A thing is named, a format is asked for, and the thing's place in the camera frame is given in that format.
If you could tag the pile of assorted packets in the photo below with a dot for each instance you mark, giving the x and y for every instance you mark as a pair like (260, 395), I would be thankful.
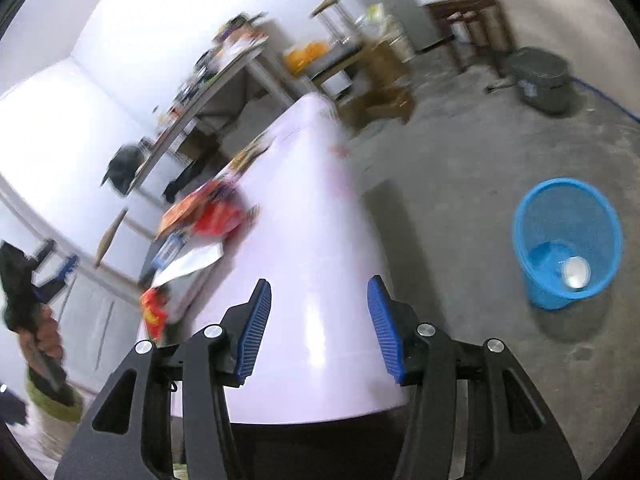
(225, 45)

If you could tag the plastic bag with green print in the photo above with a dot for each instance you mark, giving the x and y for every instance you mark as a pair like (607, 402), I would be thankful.
(377, 15)

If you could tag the person's left hand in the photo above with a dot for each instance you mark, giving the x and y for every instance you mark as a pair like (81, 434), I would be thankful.
(44, 335)

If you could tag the wooden chair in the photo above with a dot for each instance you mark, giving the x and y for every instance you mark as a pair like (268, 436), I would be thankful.
(335, 55)

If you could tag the wooden stick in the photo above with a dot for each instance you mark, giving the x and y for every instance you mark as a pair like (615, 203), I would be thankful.
(110, 237)

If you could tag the person's left forearm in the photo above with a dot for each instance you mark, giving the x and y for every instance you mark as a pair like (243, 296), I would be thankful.
(52, 402)

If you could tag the orange plastic bag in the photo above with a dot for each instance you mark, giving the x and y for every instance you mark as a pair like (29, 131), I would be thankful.
(305, 57)

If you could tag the wooden stool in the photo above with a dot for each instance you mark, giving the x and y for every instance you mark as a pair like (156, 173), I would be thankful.
(480, 10)

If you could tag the red snack box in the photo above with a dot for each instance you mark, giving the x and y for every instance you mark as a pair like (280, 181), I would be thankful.
(152, 310)

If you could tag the blue mesh wastebasket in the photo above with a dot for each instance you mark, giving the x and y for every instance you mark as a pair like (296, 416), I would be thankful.
(600, 230)

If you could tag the grey bucket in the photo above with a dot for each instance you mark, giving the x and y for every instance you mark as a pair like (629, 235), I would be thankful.
(542, 80)

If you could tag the pink printed tablecloth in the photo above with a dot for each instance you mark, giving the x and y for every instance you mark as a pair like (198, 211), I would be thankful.
(310, 240)

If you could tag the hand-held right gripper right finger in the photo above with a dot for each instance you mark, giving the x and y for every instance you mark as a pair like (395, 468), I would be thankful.
(382, 332)

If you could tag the colourful snack packet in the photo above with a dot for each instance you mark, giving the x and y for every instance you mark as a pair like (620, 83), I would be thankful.
(250, 154)

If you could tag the black bag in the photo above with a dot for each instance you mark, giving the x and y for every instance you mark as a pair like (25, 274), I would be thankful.
(122, 167)

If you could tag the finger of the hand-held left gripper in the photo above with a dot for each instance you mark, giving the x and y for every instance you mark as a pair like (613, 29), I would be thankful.
(46, 250)
(65, 267)

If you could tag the red snack packet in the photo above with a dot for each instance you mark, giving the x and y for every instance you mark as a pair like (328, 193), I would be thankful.
(220, 216)

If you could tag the white cloth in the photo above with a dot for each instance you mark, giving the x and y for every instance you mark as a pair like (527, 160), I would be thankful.
(190, 262)

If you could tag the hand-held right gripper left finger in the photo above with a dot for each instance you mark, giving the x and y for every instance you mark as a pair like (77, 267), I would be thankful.
(254, 332)

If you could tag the grey refrigerator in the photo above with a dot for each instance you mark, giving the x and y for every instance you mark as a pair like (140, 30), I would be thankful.
(400, 5)

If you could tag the white long table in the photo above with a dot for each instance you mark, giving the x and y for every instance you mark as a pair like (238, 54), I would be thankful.
(230, 72)

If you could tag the white cup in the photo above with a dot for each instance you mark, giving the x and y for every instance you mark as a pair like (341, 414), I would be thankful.
(575, 272)

